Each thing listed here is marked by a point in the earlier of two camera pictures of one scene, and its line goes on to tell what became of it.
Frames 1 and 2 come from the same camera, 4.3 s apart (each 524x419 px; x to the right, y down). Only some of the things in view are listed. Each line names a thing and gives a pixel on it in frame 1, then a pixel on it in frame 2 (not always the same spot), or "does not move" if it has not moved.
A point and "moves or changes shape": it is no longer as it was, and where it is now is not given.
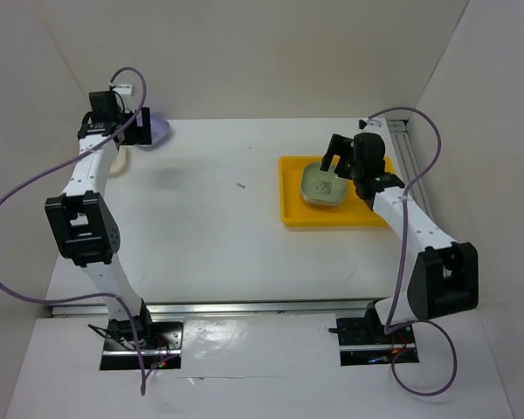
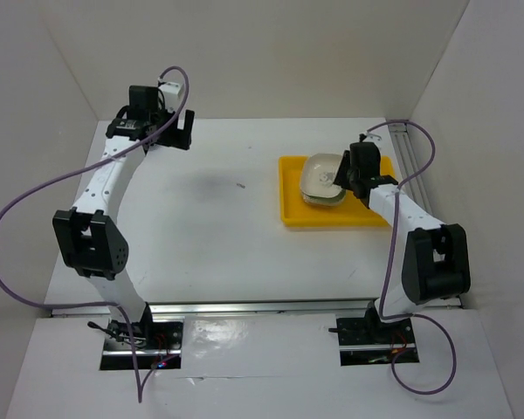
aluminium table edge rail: x=233 y=308 does not move
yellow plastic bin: x=293 y=211 does not move
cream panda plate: x=120 y=163 moves or changes shape
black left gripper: x=141 y=134 to x=177 y=138
